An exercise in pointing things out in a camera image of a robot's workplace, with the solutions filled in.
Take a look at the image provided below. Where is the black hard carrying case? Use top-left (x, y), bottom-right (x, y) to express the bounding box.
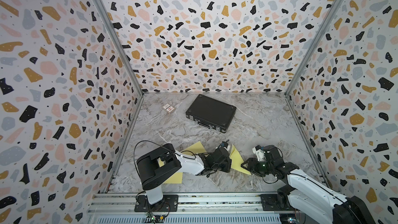
top-left (186, 94), bottom-right (237, 133)

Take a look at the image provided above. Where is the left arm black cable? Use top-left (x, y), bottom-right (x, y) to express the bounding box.
top-left (133, 139), bottom-right (178, 169)

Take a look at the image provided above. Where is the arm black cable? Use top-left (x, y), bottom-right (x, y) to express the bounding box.
top-left (287, 175), bottom-right (368, 222)
top-left (133, 139), bottom-right (178, 169)

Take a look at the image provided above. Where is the playing card box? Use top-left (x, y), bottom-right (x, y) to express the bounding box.
top-left (162, 103), bottom-right (175, 114)

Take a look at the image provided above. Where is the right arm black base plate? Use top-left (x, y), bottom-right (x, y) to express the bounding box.
top-left (260, 194), bottom-right (294, 211)

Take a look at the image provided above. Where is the aluminium corner post left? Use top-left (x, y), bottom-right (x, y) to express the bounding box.
top-left (93, 0), bottom-right (144, 99)

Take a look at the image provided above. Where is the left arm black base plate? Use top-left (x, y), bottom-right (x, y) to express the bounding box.
top-left (134, 195), bottom-right (179, 213)

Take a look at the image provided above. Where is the aluminium corner post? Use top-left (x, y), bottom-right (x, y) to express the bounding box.
top-left (285, 0), bottom-right (344, 100)
top-left (93, 0), bottom-right (144, 99)

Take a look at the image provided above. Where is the aluminium mounting rail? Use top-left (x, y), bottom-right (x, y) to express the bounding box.
top-left (86, 192), bottom-right (343, 224)

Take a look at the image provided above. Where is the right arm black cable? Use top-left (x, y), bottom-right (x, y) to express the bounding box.
top-left (287, 175), bottom-right (368, 222)

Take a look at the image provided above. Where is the aluminium corner post right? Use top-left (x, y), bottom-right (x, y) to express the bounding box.
top-left (285, 0), bottom-right (344, 100)

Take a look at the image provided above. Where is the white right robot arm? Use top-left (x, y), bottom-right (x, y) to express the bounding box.
top-left (240, 145), bottom-right (375, 224)

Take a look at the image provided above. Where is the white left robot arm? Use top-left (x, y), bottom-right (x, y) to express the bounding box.
top-left (134, 141), bottom-right (232, 205)

